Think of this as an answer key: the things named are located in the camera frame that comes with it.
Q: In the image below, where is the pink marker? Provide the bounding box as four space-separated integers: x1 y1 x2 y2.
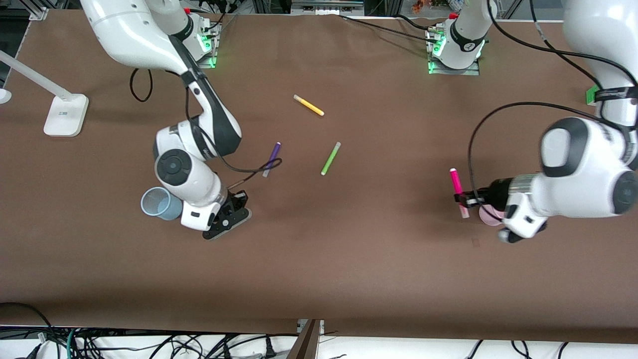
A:
450 168 470 219

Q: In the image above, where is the translucent pink plastic cup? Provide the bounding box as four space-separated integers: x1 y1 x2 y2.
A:
478 203 505 227

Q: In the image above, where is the purple marker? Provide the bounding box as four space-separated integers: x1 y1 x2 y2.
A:
262 142 282 178

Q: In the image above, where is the translucent blue plastic cup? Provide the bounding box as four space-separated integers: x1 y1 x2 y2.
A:
140 186 184 221

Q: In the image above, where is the green marker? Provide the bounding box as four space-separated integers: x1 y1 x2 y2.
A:
320 142 342 176

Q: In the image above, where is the yellow marker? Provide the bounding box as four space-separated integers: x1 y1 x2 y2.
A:
293 94 325 117

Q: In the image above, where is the dark metal table leg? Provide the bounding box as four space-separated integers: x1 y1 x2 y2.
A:
287 319 322 359

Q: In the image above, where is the white stand with flat base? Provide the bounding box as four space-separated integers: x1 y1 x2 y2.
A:
0 50 89 137

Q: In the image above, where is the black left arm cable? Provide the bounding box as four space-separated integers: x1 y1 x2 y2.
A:
468 0 638 220

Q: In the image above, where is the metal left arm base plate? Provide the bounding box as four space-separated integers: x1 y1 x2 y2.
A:
428 27 480 76

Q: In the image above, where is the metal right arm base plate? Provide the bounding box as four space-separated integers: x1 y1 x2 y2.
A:
197 20 218 69

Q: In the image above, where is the short black table cable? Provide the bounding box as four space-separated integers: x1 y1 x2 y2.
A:
396 14 437 31

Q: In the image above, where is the long black table cable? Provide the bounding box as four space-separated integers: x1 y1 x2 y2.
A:
339 14 442 45

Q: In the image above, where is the black looped floor cable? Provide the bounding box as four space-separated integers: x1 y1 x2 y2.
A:
0 302 63 359

